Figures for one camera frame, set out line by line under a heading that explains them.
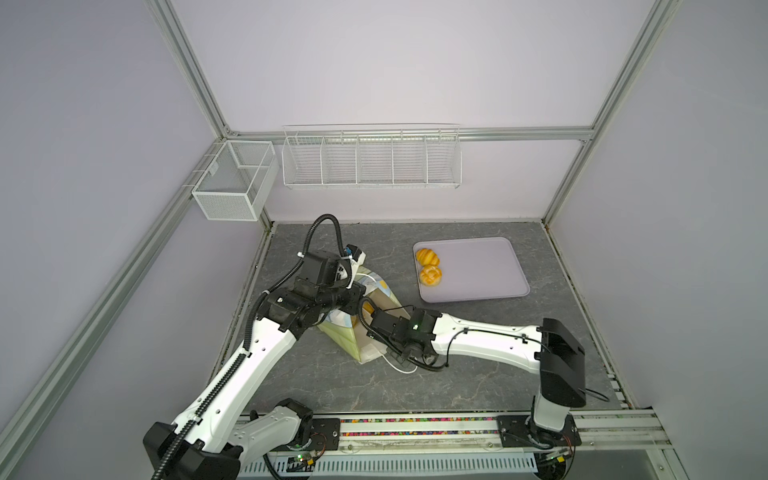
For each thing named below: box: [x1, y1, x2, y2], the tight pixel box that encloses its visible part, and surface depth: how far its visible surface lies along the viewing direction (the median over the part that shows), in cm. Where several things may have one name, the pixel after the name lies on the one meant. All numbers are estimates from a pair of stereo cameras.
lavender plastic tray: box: [413, 237, 530, 303], surface depth 111 cm
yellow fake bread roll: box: [416, 248, 440, 267], surface depth 107 cm
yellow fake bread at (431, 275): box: [420, 265, 443, 287], surface depth 103 cm
